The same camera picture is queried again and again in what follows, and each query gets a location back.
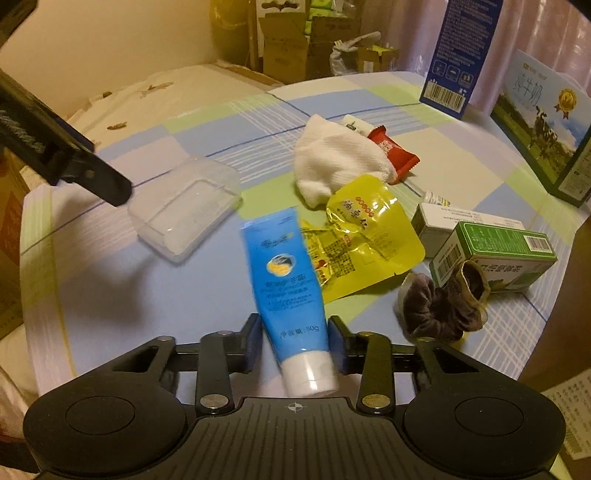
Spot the green medicine box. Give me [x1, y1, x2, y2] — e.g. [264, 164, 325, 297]
[430, 222, 557, 292]

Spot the checked bed sheet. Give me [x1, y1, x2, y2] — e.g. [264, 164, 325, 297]
[20, 72, 590, 392]

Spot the dark velvet scrunchie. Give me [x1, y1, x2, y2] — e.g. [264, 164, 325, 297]
[398, 260, 490, 343]

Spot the pink curtain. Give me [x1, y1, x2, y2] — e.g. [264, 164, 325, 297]
[361, 0, 590, 113]

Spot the white sock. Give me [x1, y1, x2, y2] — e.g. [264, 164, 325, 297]
[294, 114, 398, 209]

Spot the red candy wrapper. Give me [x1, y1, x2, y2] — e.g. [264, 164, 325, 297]
[368, 126, 420, 184]

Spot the white ointment box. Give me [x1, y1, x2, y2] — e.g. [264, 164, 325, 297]
[411, 202, 525, 258]

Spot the cow picture milk box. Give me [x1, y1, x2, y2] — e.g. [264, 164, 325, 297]
[491, 50, 591, 207]

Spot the blue milk carton box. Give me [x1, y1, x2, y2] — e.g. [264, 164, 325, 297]
[420, 0, 503, 119]

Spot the blue hand cream tube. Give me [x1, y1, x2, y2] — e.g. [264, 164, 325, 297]
[242, 208, 339, 397]

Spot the paper leaflet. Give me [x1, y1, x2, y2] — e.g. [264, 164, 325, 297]
[543, 369, 591, 460]

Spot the yellow snack pouch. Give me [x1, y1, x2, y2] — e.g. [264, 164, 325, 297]
[301, 175, 425, 303]

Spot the cardboard boxes pile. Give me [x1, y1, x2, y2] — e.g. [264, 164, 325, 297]
[209, 0, 401, 86]

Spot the clear plastic tray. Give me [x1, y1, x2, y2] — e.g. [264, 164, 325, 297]
[128, 157, 242, 264]

